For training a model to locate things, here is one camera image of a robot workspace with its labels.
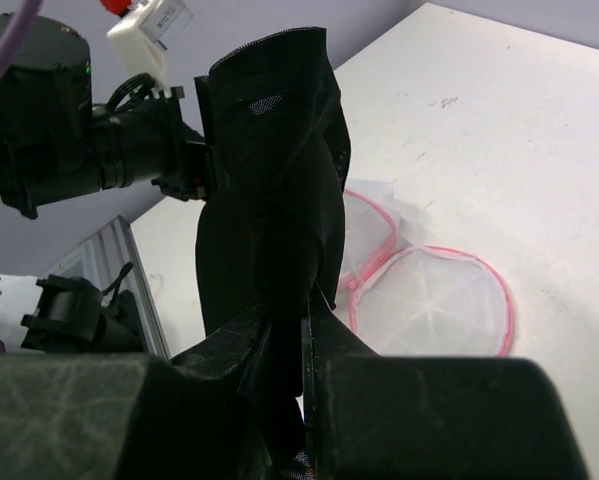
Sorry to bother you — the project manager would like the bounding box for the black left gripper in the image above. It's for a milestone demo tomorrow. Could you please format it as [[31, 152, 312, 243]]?
[[91, 74, 229, 202]]

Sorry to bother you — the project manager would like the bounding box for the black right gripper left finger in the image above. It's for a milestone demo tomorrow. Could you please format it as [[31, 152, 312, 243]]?
[[0, 305, 270, 479]]

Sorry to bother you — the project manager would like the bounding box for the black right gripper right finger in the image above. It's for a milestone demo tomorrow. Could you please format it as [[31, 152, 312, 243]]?
[[303, 296, 589, 479]]

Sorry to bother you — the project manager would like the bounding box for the black bra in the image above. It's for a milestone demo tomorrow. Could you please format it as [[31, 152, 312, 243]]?
[[195, 27, 351, 471]]

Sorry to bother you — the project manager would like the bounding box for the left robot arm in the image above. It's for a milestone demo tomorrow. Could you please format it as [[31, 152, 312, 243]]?
[[0, 10, 222, 357]]

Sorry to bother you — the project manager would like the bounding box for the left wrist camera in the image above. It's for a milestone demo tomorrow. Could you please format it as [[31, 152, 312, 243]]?
[[102, 1, 194, 90]]

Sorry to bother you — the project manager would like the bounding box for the aluminium frame rail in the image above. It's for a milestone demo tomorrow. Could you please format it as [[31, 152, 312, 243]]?
[[38, 215, 173, 359]]

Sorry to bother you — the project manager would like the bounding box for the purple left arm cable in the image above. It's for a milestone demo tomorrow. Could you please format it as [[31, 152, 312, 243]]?
[[0, 0, 43, 101]]

